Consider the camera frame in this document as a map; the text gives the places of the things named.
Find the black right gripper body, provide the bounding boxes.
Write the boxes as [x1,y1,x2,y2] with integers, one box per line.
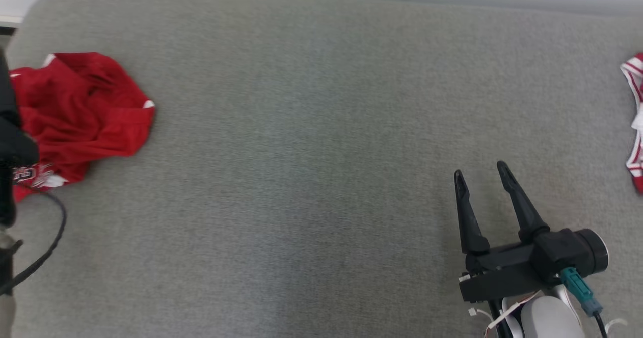
[459,243,553,302]

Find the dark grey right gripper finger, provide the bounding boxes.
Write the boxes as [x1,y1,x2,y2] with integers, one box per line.
[453,170,490,255]
[496,161,551,243]

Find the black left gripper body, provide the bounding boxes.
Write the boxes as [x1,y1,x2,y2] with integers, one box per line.
[0,47,40,228]

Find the red basketball shorts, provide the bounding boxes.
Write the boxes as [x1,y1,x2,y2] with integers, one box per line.
[9,52,155,203]

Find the red white-sleeved basketball jersey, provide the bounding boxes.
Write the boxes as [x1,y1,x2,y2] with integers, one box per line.
[620,53,643,194]

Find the grey fabric sofa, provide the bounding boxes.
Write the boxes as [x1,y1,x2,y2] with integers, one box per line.
[0,0,643,338]

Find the red white thin wire bundle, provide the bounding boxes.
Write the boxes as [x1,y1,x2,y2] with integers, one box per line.
[467,298,528,338]

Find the right camera cable teal plug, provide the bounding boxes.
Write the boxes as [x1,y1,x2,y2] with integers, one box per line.
[559,267,611,338]

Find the white black wall baseboard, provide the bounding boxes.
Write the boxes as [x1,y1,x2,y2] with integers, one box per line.
[0,16,23,35]

